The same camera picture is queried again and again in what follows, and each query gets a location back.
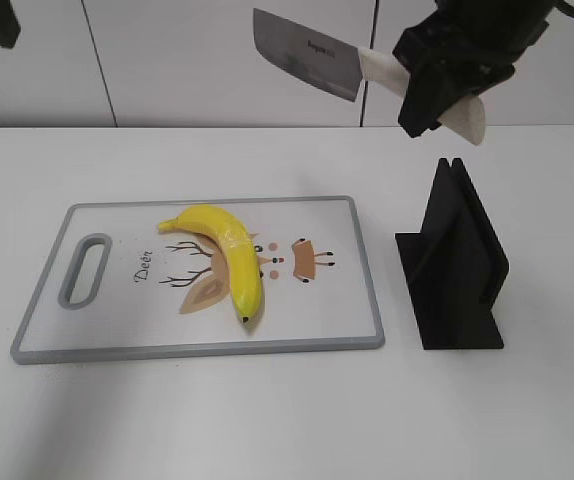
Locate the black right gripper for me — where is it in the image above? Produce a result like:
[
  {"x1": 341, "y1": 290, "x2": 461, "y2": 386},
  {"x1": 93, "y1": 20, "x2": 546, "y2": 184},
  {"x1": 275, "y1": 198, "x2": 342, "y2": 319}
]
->
[{"x1": 393, "y1": 0, "x2": 554, "y2": 139}]

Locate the white-handled cleaver knife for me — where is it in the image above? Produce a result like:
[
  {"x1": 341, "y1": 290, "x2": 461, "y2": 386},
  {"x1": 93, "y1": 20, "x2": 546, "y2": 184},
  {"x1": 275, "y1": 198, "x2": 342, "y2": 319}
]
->
[{"x1": 252, "y1": 8, "x2": 486, "y2": 145}]

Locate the yellow plastic banana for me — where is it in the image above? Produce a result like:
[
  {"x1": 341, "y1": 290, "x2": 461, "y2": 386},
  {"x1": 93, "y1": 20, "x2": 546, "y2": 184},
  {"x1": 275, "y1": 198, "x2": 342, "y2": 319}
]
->
[{"x1": 158, "y1": 204, "x2": 263, "y2": 328}]

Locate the black knife stand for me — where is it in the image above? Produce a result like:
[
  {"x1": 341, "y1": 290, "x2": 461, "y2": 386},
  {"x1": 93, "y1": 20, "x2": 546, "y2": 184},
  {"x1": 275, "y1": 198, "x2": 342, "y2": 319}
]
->
[{"x1": 395, "y1": 158, "x2": 509, "y2": 350}]

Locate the white grey-rimmed cutting board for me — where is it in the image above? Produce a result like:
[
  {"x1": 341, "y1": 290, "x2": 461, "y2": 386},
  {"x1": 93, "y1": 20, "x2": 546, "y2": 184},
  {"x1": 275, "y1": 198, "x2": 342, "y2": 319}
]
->
[{"x1": 10, "y1": 196, "x2": 385, "y2": 364}]

